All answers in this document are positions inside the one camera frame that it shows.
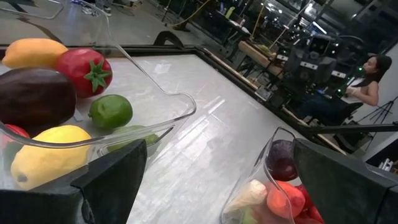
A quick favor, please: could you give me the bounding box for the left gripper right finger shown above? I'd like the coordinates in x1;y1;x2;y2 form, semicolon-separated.
294;138;398;224

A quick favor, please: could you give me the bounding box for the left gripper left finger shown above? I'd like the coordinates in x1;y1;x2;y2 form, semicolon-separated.
0;139;149;224

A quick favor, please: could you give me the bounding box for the red bell pepper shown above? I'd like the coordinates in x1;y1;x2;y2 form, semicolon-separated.
294;184;326;224

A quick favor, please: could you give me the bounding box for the yellow lemon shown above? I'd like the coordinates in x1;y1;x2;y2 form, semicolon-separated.
10;124;93;191

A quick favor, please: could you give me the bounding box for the orange carrot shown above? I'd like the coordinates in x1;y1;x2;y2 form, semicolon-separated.
266;180;307;219

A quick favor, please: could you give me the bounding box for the light green fruit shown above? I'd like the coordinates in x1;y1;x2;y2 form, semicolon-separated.
107;124;161;153

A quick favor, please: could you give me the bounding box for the green lime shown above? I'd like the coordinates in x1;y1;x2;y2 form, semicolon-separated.
88;94;134;130

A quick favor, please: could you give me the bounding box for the pale beige root vegetable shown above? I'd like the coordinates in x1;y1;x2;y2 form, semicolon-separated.
224;179;269;215

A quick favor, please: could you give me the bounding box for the red round fruit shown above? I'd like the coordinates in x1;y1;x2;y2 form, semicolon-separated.
0;123;31;147

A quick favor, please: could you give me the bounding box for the green bell pepper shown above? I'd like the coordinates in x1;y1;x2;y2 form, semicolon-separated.
239;207;261;224

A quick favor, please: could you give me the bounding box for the dark purple eggplant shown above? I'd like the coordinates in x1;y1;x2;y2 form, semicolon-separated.
0;67;78;136

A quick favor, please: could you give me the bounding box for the red tomato with green stem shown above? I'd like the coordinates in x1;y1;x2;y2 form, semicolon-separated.
55;47;113;99

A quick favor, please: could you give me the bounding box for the orange yellow mango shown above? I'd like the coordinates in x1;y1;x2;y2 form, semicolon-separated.
1;37;69;70

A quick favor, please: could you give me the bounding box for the black metal bar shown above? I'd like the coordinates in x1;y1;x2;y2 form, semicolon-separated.
306;123;398;135

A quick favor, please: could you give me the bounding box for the black tripod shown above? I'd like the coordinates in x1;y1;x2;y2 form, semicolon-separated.
357;96;398;125

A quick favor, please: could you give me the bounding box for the clear plastic bin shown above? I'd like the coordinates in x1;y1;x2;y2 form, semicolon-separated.
0;0;197;175
219;126;301;224

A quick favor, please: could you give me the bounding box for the person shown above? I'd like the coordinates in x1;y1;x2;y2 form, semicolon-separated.
295;54;393;125

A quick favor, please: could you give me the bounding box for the black background robot station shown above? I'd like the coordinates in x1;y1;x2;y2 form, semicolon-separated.
276;32;368;94

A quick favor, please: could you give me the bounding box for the wooden bench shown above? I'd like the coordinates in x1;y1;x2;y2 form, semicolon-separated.
238;40;285;75

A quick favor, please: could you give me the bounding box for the black arched bracket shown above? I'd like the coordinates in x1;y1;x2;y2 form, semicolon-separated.
153;30;185;47

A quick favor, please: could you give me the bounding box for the yellow hose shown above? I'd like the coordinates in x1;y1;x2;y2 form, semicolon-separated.
169;0;212;29

